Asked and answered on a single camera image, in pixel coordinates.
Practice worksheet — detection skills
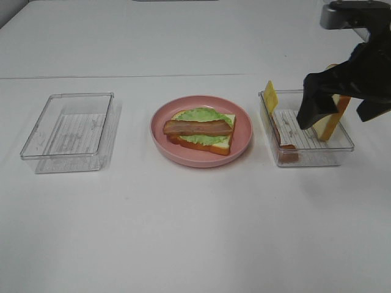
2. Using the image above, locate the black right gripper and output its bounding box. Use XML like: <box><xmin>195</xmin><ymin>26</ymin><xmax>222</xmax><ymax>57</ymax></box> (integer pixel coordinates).
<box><xmin>296</xmin><ymin>26</ymin><xmax>390</xmax><ymax>129</ymax></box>

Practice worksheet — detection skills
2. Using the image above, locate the bacon strip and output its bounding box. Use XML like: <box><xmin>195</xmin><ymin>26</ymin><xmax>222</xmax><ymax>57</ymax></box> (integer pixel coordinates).
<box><xmin>271</xmin><ymin>117</ymin><xmax>299</xmax><ymax>164</ymax></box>
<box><xmin>163</xmin><ymin>120</ymin><xmax>233</xmax><ymax>136</ymax></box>

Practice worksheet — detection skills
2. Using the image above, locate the white bread slice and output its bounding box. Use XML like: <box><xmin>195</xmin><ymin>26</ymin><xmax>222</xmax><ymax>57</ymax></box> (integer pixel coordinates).
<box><xmin>310</xmin><ymin>63</ymin><xmax>352</xmax><ymax>142</ymax></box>
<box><xmin>165</xmin><ymin>122</ymin><xmax>236</xmax><ymax>156</ymax></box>

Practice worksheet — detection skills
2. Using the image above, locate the green lettuce leaf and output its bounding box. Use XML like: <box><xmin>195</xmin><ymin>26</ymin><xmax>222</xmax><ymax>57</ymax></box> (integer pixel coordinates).
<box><xmin>172</xmin><ymin>107</ymin><xmax>236</xmax><ymax>145</ymax></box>

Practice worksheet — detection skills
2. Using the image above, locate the clear plastic right container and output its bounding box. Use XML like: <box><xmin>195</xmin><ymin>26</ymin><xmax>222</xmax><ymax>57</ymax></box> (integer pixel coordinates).
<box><xmin>258</xmin><ymin>90</ymin><xmax>354</xmax><ymax>167</ymax></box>

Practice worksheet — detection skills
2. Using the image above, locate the clear plastic container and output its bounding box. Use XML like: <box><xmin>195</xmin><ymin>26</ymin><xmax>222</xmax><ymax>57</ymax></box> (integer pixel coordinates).
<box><xmin>258</xmin><ymin>90</ymin><xmax>354</xmax><ymax>167</ymax></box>
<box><xmin>20</xmin><ymin>92</ymin><xmax>122</xmax><ymax>174</ymax></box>

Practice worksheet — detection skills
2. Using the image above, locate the yellow cheese slice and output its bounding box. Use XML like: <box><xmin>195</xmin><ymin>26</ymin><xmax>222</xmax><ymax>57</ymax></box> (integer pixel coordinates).
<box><xmin>263</xmin><ymin>81</ymin><xmax>279</xmax><ymax>115</ymax></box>

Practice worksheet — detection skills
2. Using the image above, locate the pink round plate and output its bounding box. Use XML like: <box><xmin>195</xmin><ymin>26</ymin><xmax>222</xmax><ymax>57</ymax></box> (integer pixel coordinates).
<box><xmin>150</xmin><ymin>95</ymin><xmax>253</xmax><ymax>168</ymax></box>

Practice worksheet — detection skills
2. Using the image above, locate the clear plastic left container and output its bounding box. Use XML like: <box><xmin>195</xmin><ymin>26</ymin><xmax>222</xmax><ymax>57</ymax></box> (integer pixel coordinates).
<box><xmin>20</xmin><ymin>92</ymin><xmax>122</xmax><ymax>174</ymax></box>

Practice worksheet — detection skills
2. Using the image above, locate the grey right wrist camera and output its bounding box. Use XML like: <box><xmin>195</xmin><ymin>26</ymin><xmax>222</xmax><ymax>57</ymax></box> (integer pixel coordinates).
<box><xmin>320</xmin><ymin>1</ymin><xmax>390</xmax><ymax>42</ymax></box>

